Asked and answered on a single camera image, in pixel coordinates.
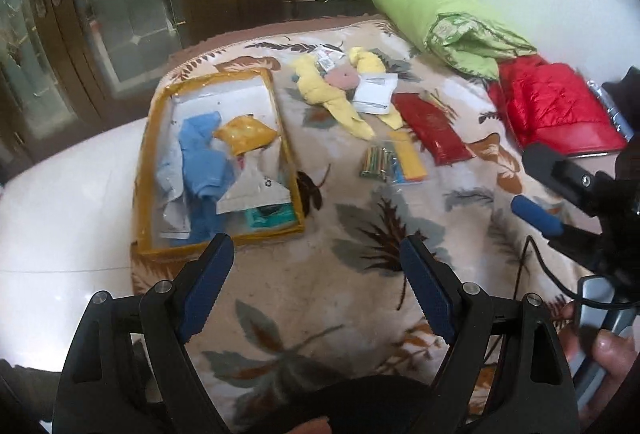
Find pack of coloured sticks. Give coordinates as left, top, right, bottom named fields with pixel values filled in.
left=358, top=141, right=401, bottom=183

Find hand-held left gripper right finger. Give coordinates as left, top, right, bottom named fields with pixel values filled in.
left=399, top=234, right=581, bottom=434

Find white flat packet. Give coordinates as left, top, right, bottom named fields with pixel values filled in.
left=351, top=73, right=400, bottom=116

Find person's right hand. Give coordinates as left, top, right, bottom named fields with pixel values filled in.
left=556, top=301, right=640, bottom=417

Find red pouch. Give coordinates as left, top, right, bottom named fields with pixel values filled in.
left=390, top=92, right=475, bottom=166

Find leaf print blanket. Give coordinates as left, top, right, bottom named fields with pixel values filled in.
left=131, top=16, right=618, bottom=434

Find red padded jacket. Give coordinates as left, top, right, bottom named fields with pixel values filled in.
left=487, top=54, right=629, bottom=154

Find pink round sponge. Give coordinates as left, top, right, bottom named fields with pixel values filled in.
left=325, top=67, right=362, bottom=90

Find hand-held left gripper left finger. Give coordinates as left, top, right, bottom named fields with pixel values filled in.
left=52, top=233, right=236, bottom=434

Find yellow pouch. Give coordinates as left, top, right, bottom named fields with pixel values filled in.
left=212, top=115, right=279, bottom=156

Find blue cloth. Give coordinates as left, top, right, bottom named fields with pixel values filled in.
left=155, top=111, right=241, bottom=246

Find yellow twisted towel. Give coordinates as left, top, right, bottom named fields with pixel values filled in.
left=291, top=46, right=402, bottom=141

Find white plastic packet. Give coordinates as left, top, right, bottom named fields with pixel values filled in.
left=216, top=148, right=294, bottom=216

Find teal packet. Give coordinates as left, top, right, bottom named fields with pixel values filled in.
left=244, top=204, right=297, bottom=231

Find green folded quilt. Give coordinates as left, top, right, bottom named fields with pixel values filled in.
left=370, top=0, right=539, bottom=83

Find white tag label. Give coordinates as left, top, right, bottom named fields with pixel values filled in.
left=312, top=44, right=342, bottom=71

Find black cable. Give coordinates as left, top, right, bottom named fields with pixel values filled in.
left=520, top=234, right=608, bottom=311

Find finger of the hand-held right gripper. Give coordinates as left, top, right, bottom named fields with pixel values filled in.
left=521, top=142, right=603, bottom=201
left=510, top=194, right=603, bottom=271

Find clear yellow-edged storage box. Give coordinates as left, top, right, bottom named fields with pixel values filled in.
left=134, top=67, right=307, bottom=260

